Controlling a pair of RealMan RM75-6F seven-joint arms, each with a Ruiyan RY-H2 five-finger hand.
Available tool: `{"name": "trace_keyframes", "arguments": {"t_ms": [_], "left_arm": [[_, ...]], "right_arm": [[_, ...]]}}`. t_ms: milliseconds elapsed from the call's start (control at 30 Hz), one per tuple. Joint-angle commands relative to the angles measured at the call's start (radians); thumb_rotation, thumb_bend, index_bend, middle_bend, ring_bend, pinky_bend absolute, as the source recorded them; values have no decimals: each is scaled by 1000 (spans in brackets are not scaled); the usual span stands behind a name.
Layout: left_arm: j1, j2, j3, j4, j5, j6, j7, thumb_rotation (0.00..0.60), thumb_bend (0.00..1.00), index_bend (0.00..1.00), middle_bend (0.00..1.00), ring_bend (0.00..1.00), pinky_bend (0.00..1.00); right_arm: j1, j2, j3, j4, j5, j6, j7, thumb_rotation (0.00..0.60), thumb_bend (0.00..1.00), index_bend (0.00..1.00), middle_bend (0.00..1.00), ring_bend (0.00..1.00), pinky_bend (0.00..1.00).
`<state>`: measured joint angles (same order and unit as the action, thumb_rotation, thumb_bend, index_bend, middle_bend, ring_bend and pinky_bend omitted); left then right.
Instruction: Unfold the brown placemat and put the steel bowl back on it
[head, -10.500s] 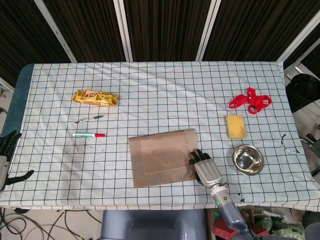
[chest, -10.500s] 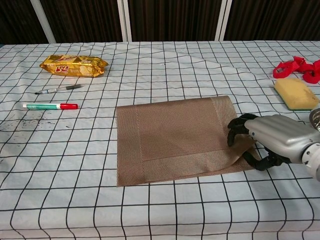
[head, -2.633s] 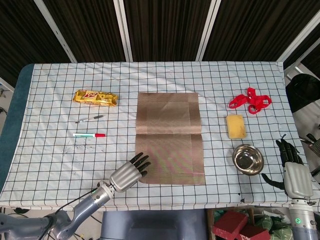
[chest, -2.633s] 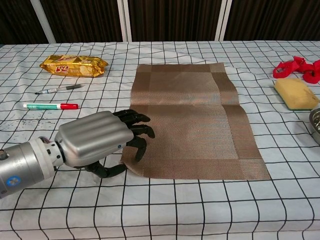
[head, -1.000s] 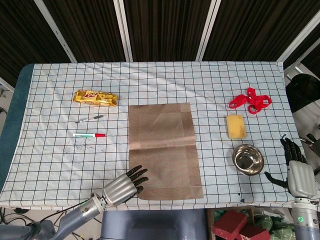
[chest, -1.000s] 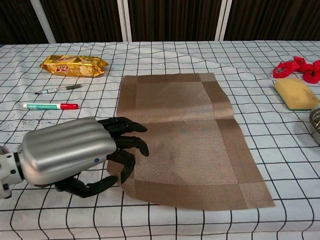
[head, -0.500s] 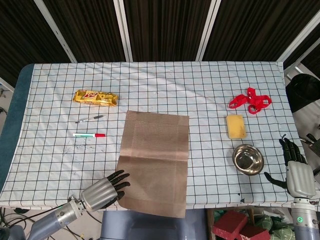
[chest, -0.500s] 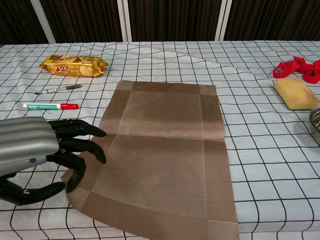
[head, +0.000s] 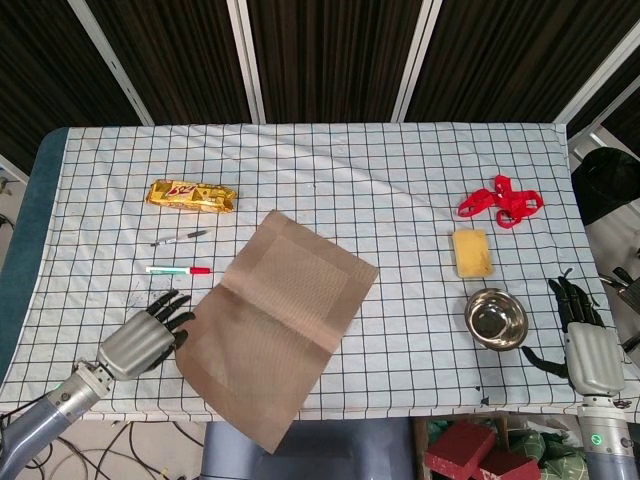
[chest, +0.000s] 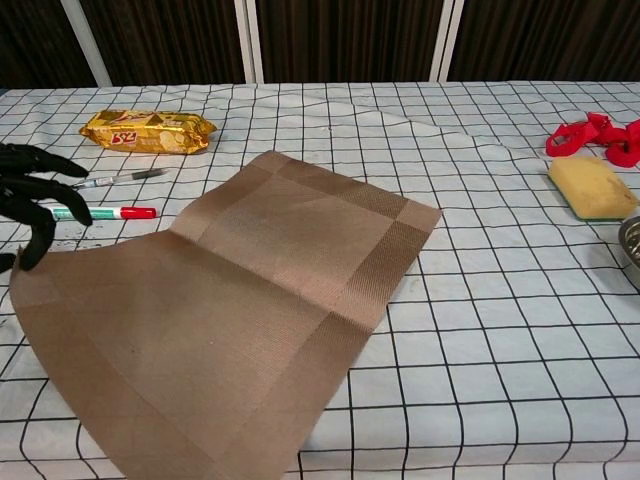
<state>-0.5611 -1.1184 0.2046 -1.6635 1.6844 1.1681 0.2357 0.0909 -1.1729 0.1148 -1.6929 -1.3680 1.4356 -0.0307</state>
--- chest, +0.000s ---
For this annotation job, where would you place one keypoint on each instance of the black pen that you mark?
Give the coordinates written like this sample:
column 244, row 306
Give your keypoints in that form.
column 135, row 175

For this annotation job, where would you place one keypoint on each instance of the gold snack packet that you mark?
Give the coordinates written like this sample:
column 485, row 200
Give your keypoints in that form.
column 150, row 132

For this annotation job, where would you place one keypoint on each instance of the red ribbon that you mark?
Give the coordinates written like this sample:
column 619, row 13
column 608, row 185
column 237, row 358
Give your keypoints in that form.
column 575, row 137

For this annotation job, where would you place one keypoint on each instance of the metal bowl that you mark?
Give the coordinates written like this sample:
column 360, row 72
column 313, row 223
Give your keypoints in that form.
column 631, row 250

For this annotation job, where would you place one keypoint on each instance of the dark slatted screen panel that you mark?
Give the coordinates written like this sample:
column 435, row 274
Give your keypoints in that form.
column 170, row 40
column 550, row 40
column 35, row 40
column 350, row 40

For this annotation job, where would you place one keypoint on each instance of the checkered white tablecloth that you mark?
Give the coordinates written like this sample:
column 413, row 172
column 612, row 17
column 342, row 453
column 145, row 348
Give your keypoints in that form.
column 450, row 350

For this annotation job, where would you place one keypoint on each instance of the yellow sponge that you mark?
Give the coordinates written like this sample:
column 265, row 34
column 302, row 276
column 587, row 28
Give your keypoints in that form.
column 595, row 190

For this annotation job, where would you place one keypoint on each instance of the white screen frame post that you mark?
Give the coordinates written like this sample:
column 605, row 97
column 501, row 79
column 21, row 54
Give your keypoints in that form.
column 87, row 45
column 446, row 40
column 250, row 40

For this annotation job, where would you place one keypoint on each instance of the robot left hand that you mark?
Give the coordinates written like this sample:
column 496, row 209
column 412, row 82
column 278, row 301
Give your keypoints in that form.
column 25, row 195

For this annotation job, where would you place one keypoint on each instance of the red capped white marker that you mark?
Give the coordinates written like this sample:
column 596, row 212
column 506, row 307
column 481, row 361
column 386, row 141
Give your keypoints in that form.
column 130, row 213

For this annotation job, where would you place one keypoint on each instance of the brown woven placemat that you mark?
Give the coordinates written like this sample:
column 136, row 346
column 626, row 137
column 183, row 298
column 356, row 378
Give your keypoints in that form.
column 225, row 300

